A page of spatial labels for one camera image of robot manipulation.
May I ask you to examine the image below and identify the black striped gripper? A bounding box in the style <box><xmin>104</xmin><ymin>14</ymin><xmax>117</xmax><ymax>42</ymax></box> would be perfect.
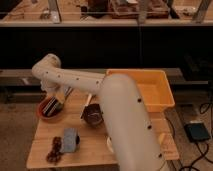
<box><xmin>42</xmin><ymin>97</ymin><xmax>62</xmax><ymax>117</ymax></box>

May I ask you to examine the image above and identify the blue grey sponge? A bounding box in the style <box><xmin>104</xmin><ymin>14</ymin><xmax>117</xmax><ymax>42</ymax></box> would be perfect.
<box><xmin>61</xmin><ymin>128</ymin><xmax>80</xmax><ymax>153</ymax></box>

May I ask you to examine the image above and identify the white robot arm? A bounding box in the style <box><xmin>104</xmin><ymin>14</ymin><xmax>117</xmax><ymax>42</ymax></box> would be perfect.
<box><xmin>32</xmin><ymin>54</ymin><xmax>169</xmax><ymax>171</ymax></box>

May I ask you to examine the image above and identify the red bowl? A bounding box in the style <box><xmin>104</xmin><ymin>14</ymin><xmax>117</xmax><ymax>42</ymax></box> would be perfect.
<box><xmin>36</xmin><ymin>98</ymin><xmax>64</xmax><ymax>123</ymax></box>

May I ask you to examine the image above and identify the dark brown bowl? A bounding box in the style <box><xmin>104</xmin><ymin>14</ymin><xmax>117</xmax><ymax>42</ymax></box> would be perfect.
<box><xmin>81</xmin><ymin>103</ymin><xmax>103</xmax><ymax>126</ymax></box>

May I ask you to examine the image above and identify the white cup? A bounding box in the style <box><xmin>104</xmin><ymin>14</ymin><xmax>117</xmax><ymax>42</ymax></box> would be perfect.
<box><xmin>107</xmin><ymin>137</ymin><xmax>114</xmax><ymax>154</ymax></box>

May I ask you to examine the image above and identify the orange plastic bin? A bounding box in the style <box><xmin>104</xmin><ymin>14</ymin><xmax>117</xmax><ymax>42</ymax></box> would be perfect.
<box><xmin>106</xmin><ymin>69</ymin><xmax>175</xmax><ymax>113</ymax></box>

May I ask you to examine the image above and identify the black foot pedal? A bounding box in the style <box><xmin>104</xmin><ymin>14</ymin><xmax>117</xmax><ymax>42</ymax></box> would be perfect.
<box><xmin>184</xmin><ymin>123</ymin><xmax>210</xmax><ymax>142</ymax></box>

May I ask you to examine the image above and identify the black floor cable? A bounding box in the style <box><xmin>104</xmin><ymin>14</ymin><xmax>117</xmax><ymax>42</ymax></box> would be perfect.
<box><xmin>165</xmin><ymin>99</ymin><xmax>213</xmax><ymax>171</ymax></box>

